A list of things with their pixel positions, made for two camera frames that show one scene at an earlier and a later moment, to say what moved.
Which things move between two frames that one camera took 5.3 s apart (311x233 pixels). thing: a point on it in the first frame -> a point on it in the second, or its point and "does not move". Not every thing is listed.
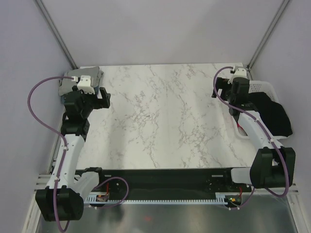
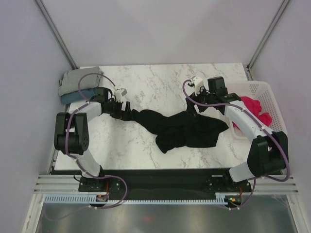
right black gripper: [222, 83] -> [190, 107]
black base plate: [168, 180] does not move
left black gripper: [104, 103] -> [125, 115]
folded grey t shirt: [65, 85] does not move
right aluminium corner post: [266, 37] does not move
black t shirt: [272, 112] -> [175, 130]
